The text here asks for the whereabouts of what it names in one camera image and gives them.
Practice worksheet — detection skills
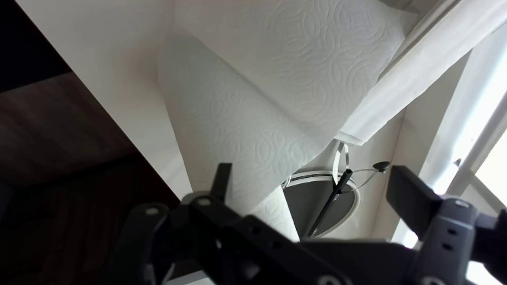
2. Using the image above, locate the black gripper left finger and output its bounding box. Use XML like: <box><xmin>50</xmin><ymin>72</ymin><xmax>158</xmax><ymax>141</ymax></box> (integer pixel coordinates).
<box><xmin>101</xmin><ymin>161</ymin><xmax>297</xmax><ymax>285</ymax></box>

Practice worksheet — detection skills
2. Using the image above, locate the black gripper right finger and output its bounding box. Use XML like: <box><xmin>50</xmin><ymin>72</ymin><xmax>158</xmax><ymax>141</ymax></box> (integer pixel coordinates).
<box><xmin>386</xmin><ymin>164</ymin><xmax>507</xmax><ymax>285</ymax></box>

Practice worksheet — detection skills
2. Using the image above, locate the white paper towel roll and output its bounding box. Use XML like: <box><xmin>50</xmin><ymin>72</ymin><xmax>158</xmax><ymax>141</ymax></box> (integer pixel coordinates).
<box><xmin>14</xmin><ymin>0</ymin><xmax>507</xmax><ymax>242</ymax></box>

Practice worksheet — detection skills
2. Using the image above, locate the black paper towel holder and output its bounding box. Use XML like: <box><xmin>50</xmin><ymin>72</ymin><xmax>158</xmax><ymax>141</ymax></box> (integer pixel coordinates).
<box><xmin>282</xmin><ymin>141</ymin><xmax>393</xmax><ymax>242</ymax></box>

